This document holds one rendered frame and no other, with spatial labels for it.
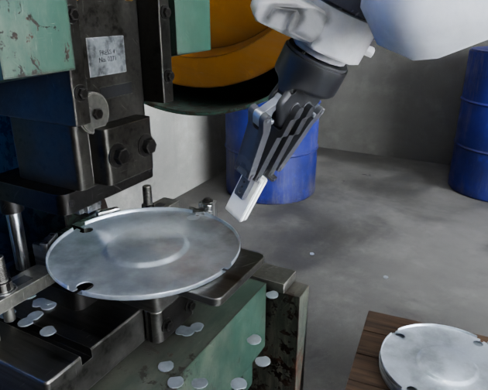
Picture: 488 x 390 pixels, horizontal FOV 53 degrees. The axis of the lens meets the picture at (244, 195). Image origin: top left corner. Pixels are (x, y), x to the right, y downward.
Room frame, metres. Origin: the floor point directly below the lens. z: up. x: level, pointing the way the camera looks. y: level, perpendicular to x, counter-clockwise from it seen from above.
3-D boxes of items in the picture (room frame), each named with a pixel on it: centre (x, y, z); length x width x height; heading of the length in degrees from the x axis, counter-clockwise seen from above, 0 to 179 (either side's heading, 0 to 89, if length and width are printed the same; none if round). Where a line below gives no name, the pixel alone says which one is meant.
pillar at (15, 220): (0.69, 0.36, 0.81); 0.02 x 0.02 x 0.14
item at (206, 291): (0.65, 0.11, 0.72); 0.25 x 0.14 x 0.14; 61
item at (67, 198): (0.73, 0.27, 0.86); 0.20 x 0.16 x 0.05; 151
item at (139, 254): (0.67, 0.15, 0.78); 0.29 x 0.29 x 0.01
